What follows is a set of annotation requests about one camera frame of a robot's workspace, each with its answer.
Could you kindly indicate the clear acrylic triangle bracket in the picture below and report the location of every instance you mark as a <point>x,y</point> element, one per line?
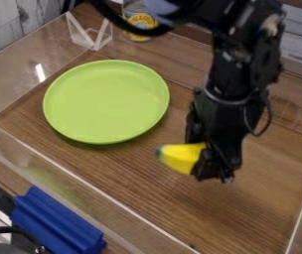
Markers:
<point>90,38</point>

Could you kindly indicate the blue plastic block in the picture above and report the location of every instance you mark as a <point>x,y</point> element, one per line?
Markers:
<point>62,230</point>

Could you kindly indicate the yellow toy banana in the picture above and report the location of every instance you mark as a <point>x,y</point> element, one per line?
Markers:
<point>181,156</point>

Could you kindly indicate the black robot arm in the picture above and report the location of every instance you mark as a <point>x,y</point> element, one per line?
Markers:
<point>247,27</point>

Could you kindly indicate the green round plate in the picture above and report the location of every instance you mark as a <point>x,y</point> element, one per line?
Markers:
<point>106,102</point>

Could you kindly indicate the clear acrylic tray wall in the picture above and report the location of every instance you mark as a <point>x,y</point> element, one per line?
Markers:
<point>116,186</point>

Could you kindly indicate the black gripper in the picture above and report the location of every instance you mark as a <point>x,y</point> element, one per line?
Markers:
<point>220,122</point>

